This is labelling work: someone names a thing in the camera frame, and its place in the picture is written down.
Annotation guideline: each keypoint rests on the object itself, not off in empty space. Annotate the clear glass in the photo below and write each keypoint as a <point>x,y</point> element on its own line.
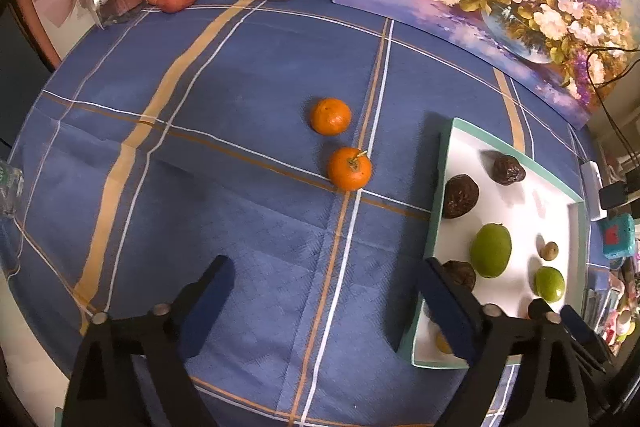
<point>10,189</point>

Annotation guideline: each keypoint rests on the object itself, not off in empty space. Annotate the orange tangerine with stem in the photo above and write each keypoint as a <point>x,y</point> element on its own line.
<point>349,169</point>

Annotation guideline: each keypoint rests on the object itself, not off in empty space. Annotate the clear plastic box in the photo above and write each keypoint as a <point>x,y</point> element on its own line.
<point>122,7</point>

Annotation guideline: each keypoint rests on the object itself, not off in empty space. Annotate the white tray with teal rim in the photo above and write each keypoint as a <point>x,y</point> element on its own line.
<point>525,217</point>

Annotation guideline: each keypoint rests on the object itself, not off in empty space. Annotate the teal box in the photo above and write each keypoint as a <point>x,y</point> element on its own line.
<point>619,237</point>

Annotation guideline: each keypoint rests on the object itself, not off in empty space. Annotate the small brown longan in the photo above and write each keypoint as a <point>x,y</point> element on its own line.
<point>442,342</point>
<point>549,250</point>

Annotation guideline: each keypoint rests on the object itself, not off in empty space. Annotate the round green fruit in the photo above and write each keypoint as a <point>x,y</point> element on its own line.
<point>550,284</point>

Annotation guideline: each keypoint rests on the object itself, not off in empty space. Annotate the blue plaid tablecloth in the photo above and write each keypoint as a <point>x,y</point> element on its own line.
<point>225,207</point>

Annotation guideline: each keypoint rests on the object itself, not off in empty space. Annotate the dark wrinkled fruit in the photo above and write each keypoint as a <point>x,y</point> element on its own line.
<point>508,169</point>
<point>460,196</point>
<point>459,274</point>

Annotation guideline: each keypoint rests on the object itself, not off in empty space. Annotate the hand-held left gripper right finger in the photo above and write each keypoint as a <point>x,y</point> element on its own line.
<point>447,302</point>

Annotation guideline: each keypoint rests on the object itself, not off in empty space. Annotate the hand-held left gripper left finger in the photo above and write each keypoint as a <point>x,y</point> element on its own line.
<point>210,297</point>

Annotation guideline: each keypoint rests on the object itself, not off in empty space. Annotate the oval green fruit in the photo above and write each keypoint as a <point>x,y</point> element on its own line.
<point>491,250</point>

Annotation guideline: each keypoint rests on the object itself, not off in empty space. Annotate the black power adapter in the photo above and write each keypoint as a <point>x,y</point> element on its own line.
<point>615,195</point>

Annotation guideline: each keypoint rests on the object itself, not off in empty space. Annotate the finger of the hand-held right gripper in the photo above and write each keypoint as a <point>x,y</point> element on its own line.
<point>580,329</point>

